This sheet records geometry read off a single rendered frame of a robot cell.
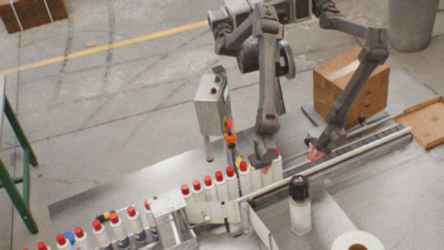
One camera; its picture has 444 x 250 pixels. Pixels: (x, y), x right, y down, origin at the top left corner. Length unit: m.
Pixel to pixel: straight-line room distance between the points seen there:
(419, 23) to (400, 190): 2.37
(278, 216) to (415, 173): 0.70
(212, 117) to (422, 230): 1.02
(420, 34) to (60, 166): 3.04
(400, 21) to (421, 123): 1.93
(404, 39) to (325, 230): 2.75
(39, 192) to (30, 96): 1.21
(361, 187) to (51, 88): 3.26
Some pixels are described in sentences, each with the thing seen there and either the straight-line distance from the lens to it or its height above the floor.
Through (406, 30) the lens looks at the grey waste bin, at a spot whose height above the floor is 0.22.
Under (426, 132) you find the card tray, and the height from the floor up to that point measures 0.83.
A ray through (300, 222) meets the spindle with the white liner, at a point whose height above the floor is 0.96.
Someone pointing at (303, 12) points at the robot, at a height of 1.43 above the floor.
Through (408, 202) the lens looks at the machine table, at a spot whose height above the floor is 0.83.
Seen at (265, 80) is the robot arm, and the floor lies 1.56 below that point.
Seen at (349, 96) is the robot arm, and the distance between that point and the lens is 2.43.
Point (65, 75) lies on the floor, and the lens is 5.27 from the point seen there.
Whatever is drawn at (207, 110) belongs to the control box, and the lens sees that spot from 2.19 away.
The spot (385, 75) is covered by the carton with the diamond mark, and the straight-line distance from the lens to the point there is 2.89.
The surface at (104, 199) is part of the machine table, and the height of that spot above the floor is 0.83.
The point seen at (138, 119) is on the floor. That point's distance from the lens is 4.51.
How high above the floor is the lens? 2.81
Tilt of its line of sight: 41 degrees down
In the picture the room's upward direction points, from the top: 9 degrees counter-clockwise
